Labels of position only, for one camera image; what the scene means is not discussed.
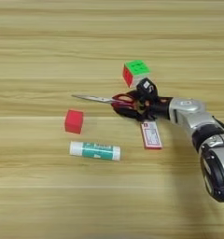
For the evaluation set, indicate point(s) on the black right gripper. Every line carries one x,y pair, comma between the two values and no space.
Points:
159,109

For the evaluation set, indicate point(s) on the Rubik's cube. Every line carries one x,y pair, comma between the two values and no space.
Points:
136,73

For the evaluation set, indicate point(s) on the small red white card box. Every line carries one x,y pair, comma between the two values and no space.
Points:
151,135

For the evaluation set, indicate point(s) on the red cube block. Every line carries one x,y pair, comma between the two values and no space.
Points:
74,122

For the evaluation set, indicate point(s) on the small black box white label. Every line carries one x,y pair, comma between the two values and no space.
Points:
147,88

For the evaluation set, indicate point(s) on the white green glue stick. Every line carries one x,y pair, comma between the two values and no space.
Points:
95,151

